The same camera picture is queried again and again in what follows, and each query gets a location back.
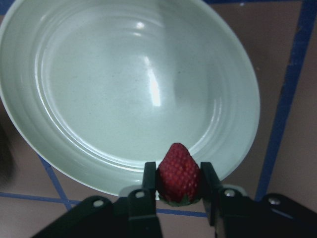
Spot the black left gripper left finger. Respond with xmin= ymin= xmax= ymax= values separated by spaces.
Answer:
xmin=34 ymin=162 xmax=162 ymax=238

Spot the light green round plate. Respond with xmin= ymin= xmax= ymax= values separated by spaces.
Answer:
xmin=0 ymin=0 xmax=260 ymax=195

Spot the red strawberry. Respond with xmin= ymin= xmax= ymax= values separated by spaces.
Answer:
xmin=157 ymin=143 xmax=201 ymax=207

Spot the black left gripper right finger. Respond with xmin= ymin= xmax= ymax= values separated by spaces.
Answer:
xmin=200 ymin=162 xmax=317 ymax=238

